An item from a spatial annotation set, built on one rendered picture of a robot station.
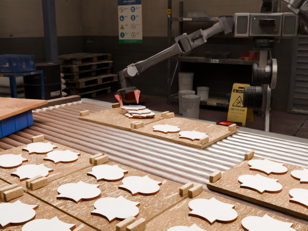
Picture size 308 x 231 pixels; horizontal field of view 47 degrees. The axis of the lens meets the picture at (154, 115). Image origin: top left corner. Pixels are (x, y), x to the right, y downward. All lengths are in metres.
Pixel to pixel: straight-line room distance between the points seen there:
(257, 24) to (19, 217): 1.87
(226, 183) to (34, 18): 6.71
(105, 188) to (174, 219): 0.29
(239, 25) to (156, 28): 5.03
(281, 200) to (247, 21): 1.50
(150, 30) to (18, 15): 2.54
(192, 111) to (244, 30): 3.29
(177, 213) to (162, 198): 0.10
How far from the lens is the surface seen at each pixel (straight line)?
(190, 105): 5.56
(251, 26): 2.43
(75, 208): 1.07
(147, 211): 1.03
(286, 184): 1.27
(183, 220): 0.99
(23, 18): 7.44
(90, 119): 2.02
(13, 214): 1.07
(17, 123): 1.94
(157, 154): 1.51
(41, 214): 1.07
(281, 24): 2.45
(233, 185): 1.21
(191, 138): 1.63
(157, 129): 1.76
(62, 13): 8.13
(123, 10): 7.82
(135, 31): 7.65
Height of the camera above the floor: 1.44
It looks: 14 degrees down
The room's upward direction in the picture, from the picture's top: straight up
